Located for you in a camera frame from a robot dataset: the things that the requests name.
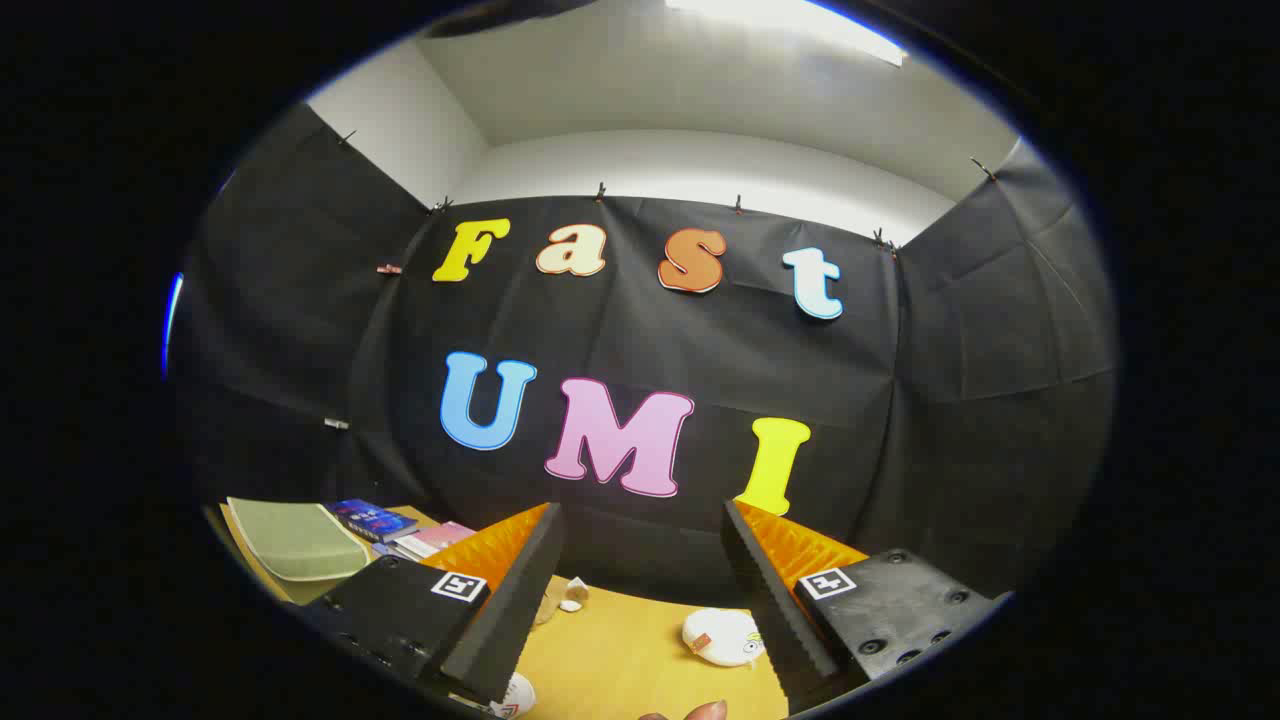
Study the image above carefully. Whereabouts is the pink cover book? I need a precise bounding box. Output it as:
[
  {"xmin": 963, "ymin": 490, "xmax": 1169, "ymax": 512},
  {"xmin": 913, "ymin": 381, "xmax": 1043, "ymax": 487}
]
[{"xmin": 395, "ymin": 520, "xmax": 478, "ymax": 563}]

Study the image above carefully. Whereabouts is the white plush toy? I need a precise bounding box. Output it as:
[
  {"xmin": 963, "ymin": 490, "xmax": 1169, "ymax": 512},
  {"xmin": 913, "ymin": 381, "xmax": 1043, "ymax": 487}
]
[{"xmin": 681, "ymin": 607, "xmax": 768, "ymax": 669}]

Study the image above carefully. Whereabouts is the dark blue book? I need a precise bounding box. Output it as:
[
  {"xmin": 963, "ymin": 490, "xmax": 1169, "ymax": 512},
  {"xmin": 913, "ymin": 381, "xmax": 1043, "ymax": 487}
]
[{"xmin": 325, "ymin": 498, "xmax": 420, "ymax": 545}]

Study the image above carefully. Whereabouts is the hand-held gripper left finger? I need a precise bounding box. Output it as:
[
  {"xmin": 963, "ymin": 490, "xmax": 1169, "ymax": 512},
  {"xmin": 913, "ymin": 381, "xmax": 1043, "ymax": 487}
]
[{"xmin": 298, "ymin": 502, "xmax": 566, "ymax": 705}]

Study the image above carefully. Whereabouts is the brown plush toy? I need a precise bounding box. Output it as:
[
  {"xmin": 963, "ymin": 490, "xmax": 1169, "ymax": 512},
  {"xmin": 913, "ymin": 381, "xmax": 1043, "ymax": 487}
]
[{"xmin": 533, "ymin": 576, "xmax": 592, "ymax": 627}]

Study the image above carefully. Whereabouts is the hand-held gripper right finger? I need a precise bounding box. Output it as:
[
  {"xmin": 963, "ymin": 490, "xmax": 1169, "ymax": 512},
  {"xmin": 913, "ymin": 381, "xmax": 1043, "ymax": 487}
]
[{"xmin": 720, "ymin": 498, "xmax": 1015, "ymax": 716}]

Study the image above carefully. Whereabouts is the pale green storage box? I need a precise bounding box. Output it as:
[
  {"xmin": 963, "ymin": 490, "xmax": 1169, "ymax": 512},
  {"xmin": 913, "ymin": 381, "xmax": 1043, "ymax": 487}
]
[{"xmin": 226, "ymin": 496, "xmax": 377, "ymax": 584}]

